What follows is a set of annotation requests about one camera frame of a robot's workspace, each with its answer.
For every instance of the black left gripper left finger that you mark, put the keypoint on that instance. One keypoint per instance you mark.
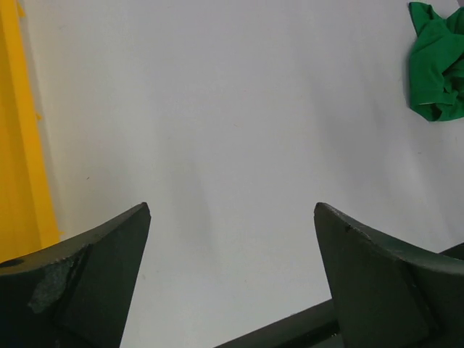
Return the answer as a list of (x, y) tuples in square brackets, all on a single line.
[(78, 292)]

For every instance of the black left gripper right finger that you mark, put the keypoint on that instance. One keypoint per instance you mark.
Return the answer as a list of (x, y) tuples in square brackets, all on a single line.
[(387, 292)]

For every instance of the green t-shirt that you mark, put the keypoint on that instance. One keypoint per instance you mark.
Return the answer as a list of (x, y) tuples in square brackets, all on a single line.
[(436, 64)]

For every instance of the yellow plastic tray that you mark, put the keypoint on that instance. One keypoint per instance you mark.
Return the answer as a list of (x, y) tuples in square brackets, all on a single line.
[(28, 222)]

